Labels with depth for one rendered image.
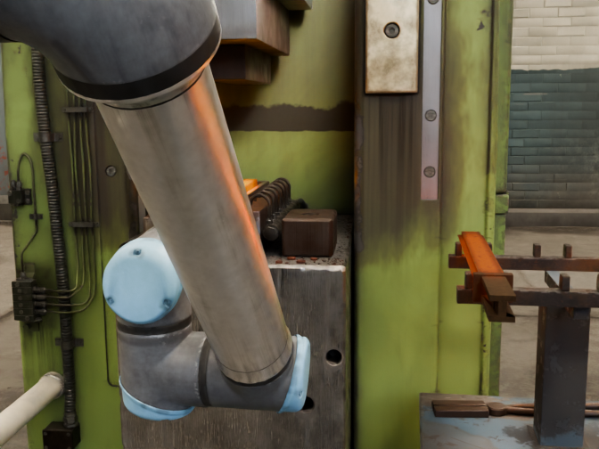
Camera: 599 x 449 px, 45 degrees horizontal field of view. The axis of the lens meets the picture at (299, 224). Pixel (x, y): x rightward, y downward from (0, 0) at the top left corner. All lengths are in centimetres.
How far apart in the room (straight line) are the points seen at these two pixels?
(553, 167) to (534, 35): 124
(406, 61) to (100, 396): 87
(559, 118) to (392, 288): 598
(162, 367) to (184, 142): 42
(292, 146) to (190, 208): 111
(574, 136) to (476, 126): 597
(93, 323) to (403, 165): 67
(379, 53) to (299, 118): 42
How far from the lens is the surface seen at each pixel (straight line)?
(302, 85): 167
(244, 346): 76
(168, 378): 89
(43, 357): 156
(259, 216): 121
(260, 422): 125
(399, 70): 130
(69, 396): 154
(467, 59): 134
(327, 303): 117
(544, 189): 729
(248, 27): 121
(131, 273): 86
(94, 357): 151
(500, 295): 83
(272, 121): 168
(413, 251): 135
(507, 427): 120
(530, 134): 722
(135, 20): 45
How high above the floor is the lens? 117
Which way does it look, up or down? 9 degrees down
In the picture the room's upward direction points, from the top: straight up
